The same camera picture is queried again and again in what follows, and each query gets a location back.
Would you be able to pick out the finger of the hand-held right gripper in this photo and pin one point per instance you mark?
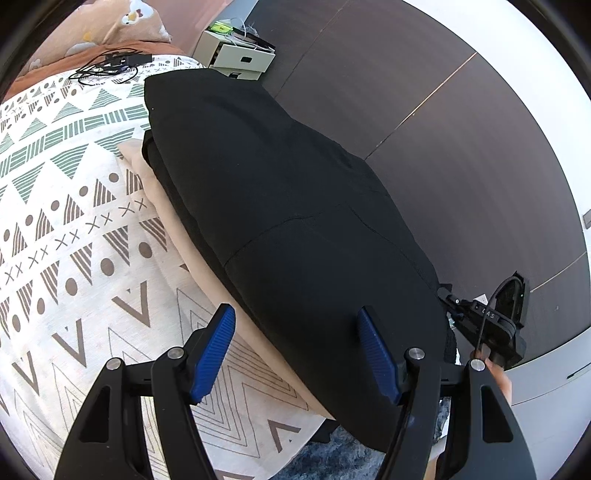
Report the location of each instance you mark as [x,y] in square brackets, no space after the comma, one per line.
[448,300]

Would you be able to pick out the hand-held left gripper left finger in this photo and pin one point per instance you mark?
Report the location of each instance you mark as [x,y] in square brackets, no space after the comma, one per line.
[214,350]

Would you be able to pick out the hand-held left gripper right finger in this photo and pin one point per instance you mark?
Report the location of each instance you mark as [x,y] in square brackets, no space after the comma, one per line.
[378,355]

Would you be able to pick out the black garment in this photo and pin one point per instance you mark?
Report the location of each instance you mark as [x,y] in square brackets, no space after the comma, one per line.
[277,184]

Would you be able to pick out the person's right hand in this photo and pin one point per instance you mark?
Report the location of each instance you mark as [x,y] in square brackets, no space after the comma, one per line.
[501,381]

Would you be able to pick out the beige garment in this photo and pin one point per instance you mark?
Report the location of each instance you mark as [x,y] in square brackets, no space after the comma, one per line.
[198,258]

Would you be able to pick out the blue shaggy rug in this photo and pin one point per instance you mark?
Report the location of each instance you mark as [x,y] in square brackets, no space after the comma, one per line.
[341,457]

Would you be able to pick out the patterned triangle blanket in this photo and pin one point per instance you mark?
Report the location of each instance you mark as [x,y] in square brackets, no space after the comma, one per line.
[69,230]

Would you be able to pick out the white storage box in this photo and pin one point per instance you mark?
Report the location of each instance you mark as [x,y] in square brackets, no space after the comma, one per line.
[240,53]

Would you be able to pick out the green packet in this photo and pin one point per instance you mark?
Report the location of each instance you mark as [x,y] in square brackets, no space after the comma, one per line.
[219,28]

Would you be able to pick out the pink plush pillow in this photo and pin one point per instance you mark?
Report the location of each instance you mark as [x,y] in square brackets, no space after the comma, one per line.
[115,27]

